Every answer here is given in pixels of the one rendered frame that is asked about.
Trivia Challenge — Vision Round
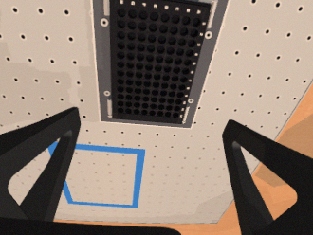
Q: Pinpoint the grey rectangular base plate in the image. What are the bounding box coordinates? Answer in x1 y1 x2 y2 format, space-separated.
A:
0 0 313 224

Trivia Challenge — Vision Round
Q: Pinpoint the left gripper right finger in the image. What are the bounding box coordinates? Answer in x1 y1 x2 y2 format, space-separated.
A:
222 119 313 235

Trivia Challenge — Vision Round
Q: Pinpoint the blue tape outline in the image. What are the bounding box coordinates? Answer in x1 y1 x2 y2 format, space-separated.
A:
48 142 146 208

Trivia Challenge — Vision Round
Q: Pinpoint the black well plate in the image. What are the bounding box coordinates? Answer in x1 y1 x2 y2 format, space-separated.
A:
109 0 212 124

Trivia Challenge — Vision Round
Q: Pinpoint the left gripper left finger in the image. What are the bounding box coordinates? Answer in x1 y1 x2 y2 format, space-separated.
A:
0 107 81 222

